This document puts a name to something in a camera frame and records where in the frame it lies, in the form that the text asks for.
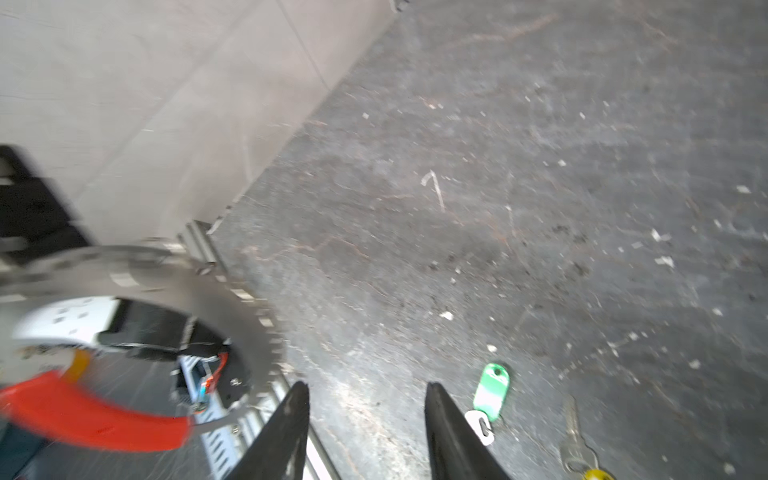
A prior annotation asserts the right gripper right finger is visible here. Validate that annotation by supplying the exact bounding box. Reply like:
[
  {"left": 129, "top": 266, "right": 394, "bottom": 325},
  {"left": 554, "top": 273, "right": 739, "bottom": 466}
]
[{"left": 424, "top": 382, "right": 511, "bottom": 480}]

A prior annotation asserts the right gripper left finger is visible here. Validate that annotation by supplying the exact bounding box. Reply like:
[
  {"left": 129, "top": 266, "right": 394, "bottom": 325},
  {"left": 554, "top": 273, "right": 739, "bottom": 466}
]
[{"left": 226, "top": 381, "right": 310, "bottom": 480}]

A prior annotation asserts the green key tag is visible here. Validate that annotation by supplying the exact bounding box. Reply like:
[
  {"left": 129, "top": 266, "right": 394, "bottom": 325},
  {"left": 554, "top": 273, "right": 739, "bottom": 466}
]
[{"left": 464, "top": 363, "right": 512, "bottom": 447}]

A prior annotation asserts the yellow key tag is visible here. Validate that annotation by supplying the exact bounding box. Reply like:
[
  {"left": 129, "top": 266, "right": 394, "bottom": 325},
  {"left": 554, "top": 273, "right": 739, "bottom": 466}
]
[{"left": 559, "top": 395, "right": 614, "bottom": 480}]

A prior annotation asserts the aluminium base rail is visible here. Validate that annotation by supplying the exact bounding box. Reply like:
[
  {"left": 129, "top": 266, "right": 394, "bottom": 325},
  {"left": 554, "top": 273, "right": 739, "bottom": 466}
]
[{"left": 180, "top": 220, "right": 340, "bottom": 479}]

